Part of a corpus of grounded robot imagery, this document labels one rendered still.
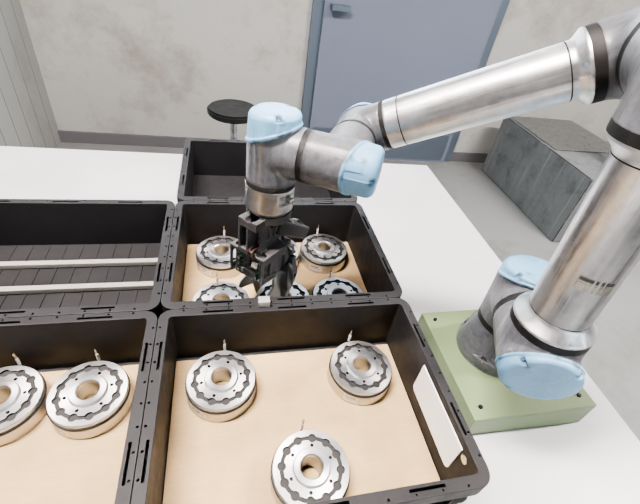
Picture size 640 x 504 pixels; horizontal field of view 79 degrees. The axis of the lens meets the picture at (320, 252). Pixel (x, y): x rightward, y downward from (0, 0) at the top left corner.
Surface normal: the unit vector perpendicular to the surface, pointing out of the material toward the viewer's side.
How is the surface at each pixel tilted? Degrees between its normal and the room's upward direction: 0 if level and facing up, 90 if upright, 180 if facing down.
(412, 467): 0
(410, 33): 90
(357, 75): 90
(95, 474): 0
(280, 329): 90
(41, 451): 0
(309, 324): 90
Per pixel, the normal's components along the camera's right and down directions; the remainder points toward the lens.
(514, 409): 0.10, -0.78
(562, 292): -0.77, 0.35
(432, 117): -0.31, 0.51
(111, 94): 0.17, 0.64
